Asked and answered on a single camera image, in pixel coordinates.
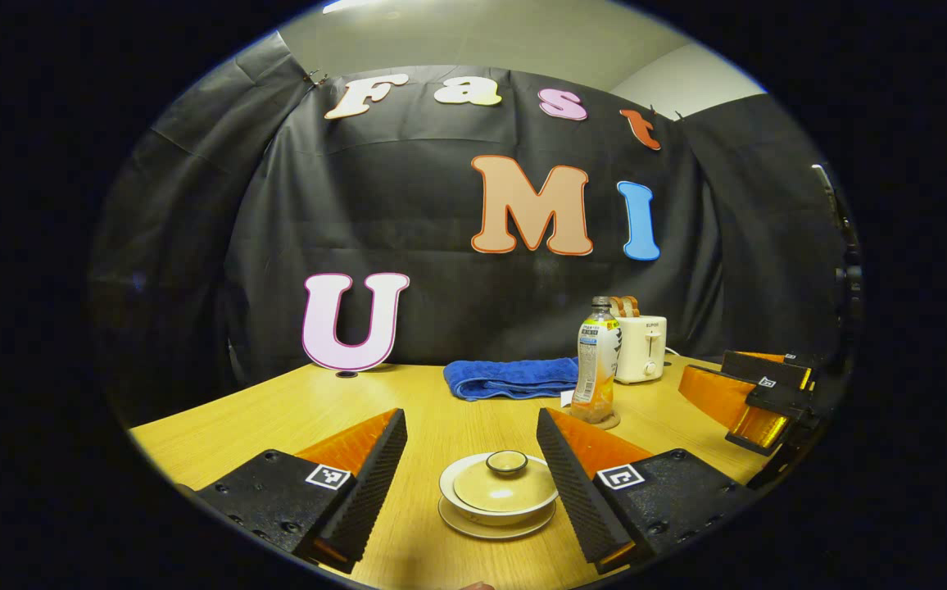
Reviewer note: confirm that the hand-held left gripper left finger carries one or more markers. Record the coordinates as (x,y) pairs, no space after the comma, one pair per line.
(359,492)

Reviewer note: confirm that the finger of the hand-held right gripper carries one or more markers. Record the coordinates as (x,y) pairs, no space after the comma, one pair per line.
(768,367)
(715,393)

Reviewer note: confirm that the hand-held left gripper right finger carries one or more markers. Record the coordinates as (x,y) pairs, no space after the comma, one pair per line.
(572,492)

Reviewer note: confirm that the round cork coaster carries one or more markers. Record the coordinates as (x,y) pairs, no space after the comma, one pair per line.
(609,424)

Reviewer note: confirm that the white teacup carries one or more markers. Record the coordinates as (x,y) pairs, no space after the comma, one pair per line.
(453,501)

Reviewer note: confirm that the clear plastic water bottle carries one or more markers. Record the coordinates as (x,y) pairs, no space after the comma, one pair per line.
(596,360)

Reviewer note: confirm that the white teacup saucer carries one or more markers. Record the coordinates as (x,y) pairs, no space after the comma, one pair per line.
(490,531)

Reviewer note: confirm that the white toaster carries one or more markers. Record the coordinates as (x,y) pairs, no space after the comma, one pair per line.
(644,348)

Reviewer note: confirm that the white towel tag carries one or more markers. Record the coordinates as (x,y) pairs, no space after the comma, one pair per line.
(567,399)

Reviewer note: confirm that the toasted bread slice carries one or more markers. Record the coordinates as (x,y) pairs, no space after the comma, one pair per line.
(617,306)
(632,306)

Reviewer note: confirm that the folded blue towel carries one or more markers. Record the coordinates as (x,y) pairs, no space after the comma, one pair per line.
(506,377)

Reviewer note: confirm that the black backdrop cloth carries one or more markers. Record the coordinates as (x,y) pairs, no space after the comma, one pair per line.
(441,205)

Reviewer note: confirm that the ceiling light panel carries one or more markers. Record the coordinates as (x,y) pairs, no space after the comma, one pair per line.
(351,6)

